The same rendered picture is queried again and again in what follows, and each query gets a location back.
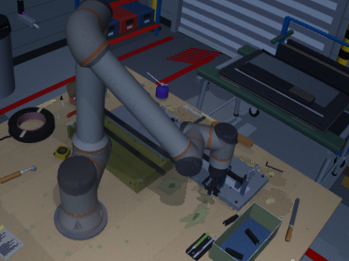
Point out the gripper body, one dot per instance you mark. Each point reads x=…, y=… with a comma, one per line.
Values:
x=218, y=173

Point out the black hex key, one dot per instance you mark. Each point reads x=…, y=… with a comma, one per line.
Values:
x=272, y=166

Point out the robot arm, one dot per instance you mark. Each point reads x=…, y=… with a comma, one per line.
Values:
x=92, y=101

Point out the grey cutting jig base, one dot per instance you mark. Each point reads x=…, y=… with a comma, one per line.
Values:
x=241, y=190

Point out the purple oil can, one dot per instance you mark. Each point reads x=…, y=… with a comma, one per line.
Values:
x=162, y=91

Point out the green open box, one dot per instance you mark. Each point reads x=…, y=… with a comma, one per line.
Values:
x=247, y=238

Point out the grey printed paper sheet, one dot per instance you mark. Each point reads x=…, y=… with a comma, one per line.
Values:
x=8, y=243

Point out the black tape roll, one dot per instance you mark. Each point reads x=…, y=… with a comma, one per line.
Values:
x=31, y=124

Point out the red strip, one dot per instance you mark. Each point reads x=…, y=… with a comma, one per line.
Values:
x=71, y=113

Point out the yellow tape measure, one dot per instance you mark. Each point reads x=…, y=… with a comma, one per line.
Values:
x=62, y=152

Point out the grey roller shutter door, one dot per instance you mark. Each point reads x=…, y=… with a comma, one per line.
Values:
x=253, y=25

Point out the black pen case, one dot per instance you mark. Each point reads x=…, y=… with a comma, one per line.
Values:
x=200, y=246

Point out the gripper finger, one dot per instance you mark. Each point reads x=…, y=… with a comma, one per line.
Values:
x=207, y=185
x=218, y=189

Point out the blue hold-down clamp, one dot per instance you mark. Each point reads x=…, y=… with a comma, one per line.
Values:
x=246, y=179

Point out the green workbench with black panels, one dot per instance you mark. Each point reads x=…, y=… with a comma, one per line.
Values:
x=283, y=92

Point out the red storage box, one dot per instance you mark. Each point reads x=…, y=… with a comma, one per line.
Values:
x=125, y=18

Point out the blue storage box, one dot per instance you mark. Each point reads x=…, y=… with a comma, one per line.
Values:
x=140, y=13

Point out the yellow black striped post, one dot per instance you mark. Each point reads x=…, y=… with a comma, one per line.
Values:
x=344, y=50

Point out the olive green tray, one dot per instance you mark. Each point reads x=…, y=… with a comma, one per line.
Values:
x=132, y=165

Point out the black seal carrier blank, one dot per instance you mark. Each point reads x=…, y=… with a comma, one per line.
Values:
x=233, y=253
x=251, y=236
x=230, y=220

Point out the blue shelf unit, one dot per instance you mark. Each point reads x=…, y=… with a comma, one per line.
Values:
x=135, y=17

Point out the blue tube frame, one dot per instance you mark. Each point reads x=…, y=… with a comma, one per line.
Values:
x=309, y=30

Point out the grey wall-mounted device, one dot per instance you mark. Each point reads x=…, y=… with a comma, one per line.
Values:
x=27, y=20

